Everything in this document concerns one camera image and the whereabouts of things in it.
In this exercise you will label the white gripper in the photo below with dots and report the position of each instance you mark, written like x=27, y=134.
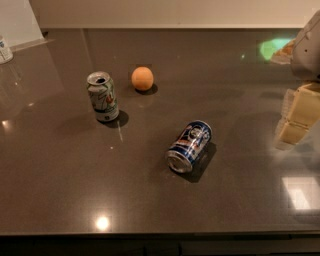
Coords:
x=308, y=55

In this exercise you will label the blue pepsi can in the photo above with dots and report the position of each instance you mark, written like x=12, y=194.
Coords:
x=188, y=147

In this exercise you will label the green white soda can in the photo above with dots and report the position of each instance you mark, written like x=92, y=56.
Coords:
x=100, y=87

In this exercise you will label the orange fruit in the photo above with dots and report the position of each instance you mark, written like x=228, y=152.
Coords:
x=142, y=78

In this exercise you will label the white container at left edge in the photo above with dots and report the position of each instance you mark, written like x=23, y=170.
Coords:
x=6, y=54

